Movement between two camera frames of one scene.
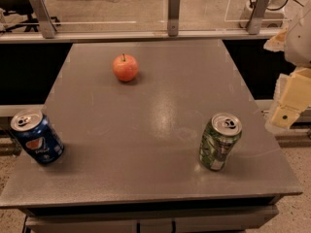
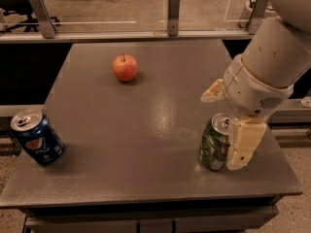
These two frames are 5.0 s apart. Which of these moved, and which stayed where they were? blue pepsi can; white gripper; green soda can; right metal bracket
Moved: white gripper
Stayed: blue pepsi can; right metal bracket; green soda can
